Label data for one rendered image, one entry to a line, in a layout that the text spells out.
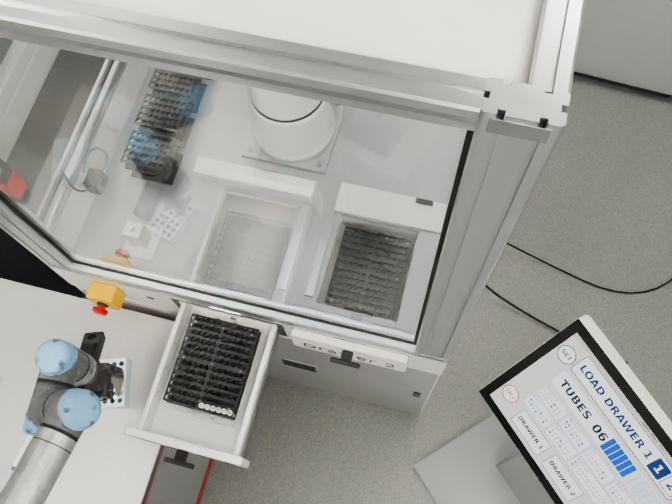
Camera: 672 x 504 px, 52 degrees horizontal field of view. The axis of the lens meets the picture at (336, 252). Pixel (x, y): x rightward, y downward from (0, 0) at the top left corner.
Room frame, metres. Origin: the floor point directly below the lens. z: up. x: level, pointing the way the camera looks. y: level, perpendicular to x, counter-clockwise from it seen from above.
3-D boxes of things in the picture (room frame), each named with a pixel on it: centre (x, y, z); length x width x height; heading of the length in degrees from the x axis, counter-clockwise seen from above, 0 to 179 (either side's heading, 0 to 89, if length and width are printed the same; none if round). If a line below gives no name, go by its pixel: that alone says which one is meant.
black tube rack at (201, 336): (0.40, 0.33, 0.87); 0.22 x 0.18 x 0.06; 159
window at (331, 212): (0.52, 0.24, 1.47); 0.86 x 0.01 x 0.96; 69
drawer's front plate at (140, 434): (0.21, 0.40, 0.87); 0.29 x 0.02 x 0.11; 69
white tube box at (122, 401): (0.41, 0.62, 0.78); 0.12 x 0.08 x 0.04; 177
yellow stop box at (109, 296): (0.61, 0.60, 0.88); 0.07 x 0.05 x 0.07; 69
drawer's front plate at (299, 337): (0.40, 0.00, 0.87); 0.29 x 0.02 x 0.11; 69
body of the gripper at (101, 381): (0.37, 0.59, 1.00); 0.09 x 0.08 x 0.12; 177
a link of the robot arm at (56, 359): (0.38, 0.59, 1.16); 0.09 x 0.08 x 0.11; 164
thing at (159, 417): (0.40, 0.33, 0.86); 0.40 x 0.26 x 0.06; 159
